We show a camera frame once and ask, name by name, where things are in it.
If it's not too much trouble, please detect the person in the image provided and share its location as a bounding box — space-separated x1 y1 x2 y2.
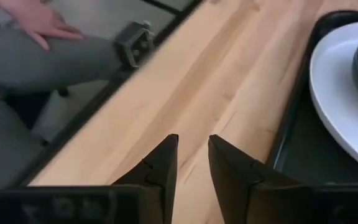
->
0 27 122 200

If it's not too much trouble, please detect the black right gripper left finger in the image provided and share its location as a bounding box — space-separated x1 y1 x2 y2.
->
112 134 179 224

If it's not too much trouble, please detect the black aluminium table frame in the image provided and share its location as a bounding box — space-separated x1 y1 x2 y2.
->
9 0 204 187

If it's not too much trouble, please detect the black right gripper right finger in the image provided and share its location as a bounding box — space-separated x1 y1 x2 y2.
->
208 134 312 224

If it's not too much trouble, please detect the person's hand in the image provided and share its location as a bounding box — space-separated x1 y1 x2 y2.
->
0 0 85 52

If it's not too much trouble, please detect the black plastic tray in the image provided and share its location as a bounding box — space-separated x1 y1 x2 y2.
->
265 11 358 187

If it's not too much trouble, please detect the small grey table camera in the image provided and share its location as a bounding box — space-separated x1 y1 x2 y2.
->
113 20 157 71

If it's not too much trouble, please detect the white round plate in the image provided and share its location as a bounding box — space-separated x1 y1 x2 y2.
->
308 20 358 177

